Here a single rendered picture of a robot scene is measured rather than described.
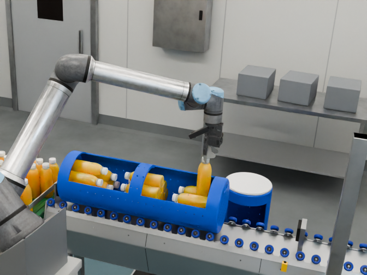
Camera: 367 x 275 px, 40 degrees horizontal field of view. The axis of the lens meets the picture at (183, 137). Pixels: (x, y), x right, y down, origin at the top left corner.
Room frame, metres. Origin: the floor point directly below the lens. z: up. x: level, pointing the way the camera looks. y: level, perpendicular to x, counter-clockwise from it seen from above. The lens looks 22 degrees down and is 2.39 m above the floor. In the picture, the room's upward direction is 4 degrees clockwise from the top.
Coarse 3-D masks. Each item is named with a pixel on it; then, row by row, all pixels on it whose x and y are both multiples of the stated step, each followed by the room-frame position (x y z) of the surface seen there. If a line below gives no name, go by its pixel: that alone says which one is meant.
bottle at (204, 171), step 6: (198, 168) 2.31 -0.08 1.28; (204, 168) 2.29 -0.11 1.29; (210, 168) 2.30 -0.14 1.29; (198, 174) 2.30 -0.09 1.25; (204, 174) 2.28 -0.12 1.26; (210, 174) 2.30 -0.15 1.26; (198, 180) 2.30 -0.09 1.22; (204, 180) 2.28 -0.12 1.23; (210, 180) 2.31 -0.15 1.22; (198, 186) 2.30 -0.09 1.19; (204, 186) 2.28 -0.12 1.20; (198, 192) 2.29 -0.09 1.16; (204, 192) 2.28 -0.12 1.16
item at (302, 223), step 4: (300, 220) 2.21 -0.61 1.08; (304, 220) 2.20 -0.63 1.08; (300, 224) 2.17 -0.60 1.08; (304, 224) 2.17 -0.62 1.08; (300, 228) 2.14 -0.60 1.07; (304, 228) 2.13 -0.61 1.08; (300, 232) 2.13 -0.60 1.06; (304, 232) 2.12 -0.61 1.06; (296, 236) 2.14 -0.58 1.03; (300, 236) 2.13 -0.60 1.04; (304, 236) 2.12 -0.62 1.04; (296, 240) 2.14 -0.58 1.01; (300, 240) 2.13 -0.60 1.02; (300, 244) 2.13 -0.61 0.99; (300, 248) 2.12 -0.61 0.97
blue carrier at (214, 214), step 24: (120, 168) 2.57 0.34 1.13; (144, 168) 2.37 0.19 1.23; (168, 168) 2.44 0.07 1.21; (72, 192) 2.35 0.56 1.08; (96, 192) 2.32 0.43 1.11; (120, 192) 2.29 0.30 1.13; (168, 192) 2.49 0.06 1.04; (216, 192) 2.21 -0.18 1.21; (144, 216) 2.27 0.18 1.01; (168, 216) 2.22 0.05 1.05; (192, 216) 2.18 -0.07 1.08; (216, 216) 2.15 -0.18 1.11
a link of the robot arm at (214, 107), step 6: (216, 90) 2.29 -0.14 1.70; (222, 90) 2.31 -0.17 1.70; (216, 96) 2.27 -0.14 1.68; (222, 96) 2.29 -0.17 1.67; (210, 102) 2.26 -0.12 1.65; (216, 102) 2.27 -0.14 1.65; (222, 102) 2.30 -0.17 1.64; (210, 108) 2.28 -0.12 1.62; (216, 108) 2.27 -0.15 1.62; (222, 108) 2.30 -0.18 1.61; (210, 114) 2.27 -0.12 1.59; (216, 114) 2.27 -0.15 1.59
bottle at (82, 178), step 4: (72, 172) 2.44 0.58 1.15; (76, 172) 2.44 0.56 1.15; (80, 172) 2.44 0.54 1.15; (72, 176) 2.42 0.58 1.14; (76, 176) 2.42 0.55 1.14; (80, 176) 2.41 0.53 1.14; (84, 176) 2.41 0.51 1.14; (88, 176) 2.41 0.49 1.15; (92, 176) 2.42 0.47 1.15; (72, 180) 2.41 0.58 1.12; (76, 180) 2.41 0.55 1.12; (80, 180) 2.40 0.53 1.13; (84, 180) 2.40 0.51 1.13; (88, 180) 2.40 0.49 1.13; (92, 180) 2.40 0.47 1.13; (96, 180) 2.41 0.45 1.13; (88, 184) 2.39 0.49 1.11; (92, 184) 2.39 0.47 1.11; (96, 184) 2.39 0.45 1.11
